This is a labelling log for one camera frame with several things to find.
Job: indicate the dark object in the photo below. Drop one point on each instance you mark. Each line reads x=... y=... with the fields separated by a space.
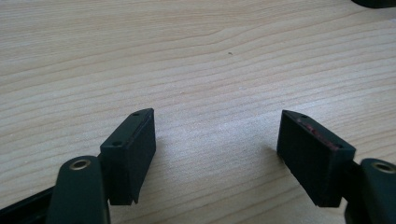
x=375 y=2

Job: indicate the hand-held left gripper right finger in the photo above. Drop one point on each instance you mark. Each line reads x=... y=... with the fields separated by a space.
x=314 y=161

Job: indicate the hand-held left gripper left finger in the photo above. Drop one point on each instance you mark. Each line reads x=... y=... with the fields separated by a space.
x=127 y=155

